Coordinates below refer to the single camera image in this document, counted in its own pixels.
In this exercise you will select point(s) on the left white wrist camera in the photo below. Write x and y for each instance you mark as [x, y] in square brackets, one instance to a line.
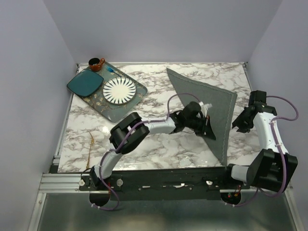
[204, 108]

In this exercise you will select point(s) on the aluminium frame rail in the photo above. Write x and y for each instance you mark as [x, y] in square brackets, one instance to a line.
[59, 183]

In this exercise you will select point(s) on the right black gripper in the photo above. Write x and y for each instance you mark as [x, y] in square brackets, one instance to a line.
[237, 122]

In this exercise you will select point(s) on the gold metal spoon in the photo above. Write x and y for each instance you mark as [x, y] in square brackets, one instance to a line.
[90, 149]

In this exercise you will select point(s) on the orange ceramic mug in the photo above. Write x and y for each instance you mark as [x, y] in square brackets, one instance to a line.
[96, 64]

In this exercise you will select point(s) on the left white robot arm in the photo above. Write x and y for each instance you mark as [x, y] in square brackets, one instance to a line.
[131, 131]

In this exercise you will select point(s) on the grey cloth napkin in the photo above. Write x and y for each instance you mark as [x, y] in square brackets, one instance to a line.
[220, 104]

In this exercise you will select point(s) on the teal square plate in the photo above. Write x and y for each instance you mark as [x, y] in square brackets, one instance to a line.
[85, 83]

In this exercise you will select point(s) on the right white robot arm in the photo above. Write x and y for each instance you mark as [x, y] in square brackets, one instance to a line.
[273, 167]

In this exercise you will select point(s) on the floral rectangular serving tray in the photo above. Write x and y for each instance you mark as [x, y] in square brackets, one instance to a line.
[112, 112]

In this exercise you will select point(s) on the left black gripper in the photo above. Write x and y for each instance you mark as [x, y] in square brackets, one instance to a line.
[207, 131]

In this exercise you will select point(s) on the white striped round plate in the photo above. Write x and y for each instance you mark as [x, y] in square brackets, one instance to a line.
[119, 90]

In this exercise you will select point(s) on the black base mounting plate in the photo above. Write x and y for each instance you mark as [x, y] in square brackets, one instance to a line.
[163, 184]

